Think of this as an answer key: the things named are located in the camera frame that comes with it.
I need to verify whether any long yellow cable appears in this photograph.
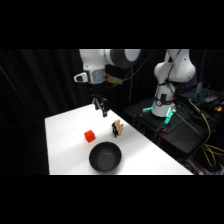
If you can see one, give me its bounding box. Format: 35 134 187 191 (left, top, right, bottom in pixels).
187 98 218 152

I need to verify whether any black bowl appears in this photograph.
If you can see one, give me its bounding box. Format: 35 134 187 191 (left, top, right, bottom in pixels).
88 140 123 174

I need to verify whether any coiled yellow cable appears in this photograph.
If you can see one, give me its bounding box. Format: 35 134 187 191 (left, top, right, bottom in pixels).
198 143 224 172

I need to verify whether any black curtain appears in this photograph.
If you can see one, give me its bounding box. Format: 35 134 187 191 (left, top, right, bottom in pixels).
0 49 224 176

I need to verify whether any wrist camera on tan mount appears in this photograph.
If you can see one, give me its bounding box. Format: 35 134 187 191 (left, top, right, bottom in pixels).
105 73 124 87

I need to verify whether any tan and black wooden figure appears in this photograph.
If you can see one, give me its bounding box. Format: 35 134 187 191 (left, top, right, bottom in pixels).
111 119 125 139

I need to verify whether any red cube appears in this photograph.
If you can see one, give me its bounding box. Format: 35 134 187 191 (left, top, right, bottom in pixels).
83 129 97 144

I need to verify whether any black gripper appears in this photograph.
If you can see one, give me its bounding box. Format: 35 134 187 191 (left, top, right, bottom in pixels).
88 81 110 119

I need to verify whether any black robot stand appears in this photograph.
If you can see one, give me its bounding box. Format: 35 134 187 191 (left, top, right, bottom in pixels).
122 97 205 164

